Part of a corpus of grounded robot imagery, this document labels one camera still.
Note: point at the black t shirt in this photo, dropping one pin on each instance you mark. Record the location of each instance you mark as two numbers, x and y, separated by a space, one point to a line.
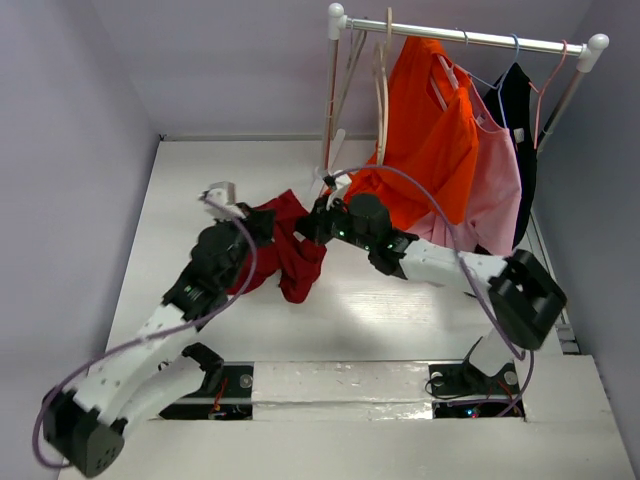
511 109

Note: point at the beige wooden hanger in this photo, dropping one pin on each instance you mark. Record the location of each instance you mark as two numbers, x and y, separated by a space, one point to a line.
380 76

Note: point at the white clothes rack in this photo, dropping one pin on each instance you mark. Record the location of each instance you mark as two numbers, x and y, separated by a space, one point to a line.
587 55

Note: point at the dark red t shirt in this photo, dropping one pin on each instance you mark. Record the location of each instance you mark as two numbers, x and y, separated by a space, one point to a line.
297 259

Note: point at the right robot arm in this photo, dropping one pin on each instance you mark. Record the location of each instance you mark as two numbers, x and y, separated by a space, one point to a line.
519 295

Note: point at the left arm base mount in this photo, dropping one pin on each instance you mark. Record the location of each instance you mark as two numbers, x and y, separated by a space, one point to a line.
225 392

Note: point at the pink t shirt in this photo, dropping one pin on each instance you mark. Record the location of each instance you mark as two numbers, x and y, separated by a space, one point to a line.
493 205

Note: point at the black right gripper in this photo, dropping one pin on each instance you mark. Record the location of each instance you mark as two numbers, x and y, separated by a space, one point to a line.
314 226

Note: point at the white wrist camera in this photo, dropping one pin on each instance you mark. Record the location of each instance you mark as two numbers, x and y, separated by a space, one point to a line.
337 188
220 201

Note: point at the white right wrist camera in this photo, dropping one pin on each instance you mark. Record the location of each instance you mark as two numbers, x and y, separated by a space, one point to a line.
337 188

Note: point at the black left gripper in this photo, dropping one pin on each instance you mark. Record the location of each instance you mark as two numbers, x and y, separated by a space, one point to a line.
261 223

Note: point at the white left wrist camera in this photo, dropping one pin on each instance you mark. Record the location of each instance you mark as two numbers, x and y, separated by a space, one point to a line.
220 201

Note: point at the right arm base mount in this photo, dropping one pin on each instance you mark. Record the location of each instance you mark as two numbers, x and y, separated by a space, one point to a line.
484 384

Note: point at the orange t shirt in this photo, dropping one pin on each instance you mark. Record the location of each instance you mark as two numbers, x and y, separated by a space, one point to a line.
437 148

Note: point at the white plastic hanger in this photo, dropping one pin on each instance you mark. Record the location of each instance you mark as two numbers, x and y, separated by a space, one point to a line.
448 72

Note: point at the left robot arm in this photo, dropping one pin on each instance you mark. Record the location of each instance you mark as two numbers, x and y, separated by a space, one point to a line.
87 416

